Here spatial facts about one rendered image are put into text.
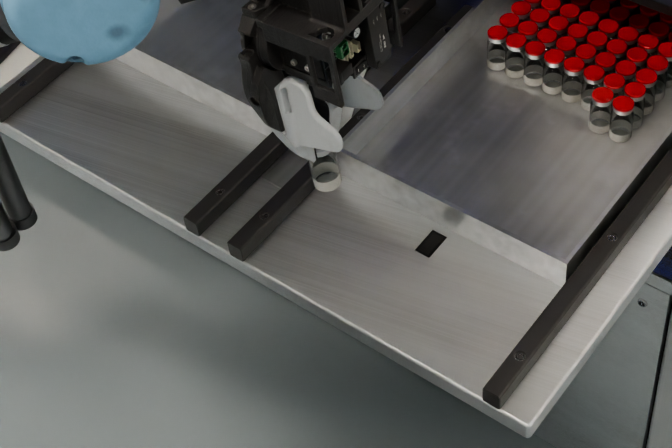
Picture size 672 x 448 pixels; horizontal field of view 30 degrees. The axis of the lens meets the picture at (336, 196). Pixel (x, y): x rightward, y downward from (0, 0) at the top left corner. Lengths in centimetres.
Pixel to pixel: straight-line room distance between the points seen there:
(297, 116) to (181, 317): 142
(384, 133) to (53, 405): 111
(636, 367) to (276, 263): 65
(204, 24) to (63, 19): 83
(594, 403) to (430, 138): 65
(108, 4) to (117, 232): 184
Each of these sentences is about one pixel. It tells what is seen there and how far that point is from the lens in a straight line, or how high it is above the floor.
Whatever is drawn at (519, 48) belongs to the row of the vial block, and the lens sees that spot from 130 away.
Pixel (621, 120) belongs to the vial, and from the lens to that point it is 124.
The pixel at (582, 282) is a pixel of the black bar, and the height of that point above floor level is 90.
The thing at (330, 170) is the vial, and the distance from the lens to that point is 94.
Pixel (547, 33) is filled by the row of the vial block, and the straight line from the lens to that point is 131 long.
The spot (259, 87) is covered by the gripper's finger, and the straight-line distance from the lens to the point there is 85.
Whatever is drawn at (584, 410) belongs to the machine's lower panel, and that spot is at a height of 24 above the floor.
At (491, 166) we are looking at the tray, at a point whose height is 88.
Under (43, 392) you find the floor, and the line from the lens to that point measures 225.
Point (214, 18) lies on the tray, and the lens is 143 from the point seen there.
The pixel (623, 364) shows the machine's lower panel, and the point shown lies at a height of 39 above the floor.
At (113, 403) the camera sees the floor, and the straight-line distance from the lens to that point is 220.
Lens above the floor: 180
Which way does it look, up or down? 49 degrees down
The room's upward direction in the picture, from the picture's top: 8 degrees counter-clockwise
